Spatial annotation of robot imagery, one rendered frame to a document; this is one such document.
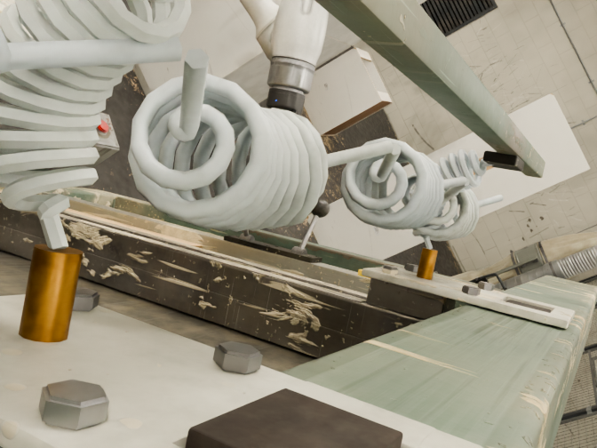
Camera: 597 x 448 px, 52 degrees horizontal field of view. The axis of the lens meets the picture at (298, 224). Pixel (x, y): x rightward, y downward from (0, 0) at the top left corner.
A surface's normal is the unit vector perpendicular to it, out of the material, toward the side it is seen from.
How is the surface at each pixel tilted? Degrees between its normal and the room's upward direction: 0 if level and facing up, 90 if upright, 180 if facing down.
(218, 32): 90
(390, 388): 54
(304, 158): 46
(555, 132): 90
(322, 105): 90
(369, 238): 90
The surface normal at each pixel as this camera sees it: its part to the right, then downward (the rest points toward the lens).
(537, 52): -0.38, 0.14
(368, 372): 0.20, -0.98
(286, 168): 0.67, 0.05
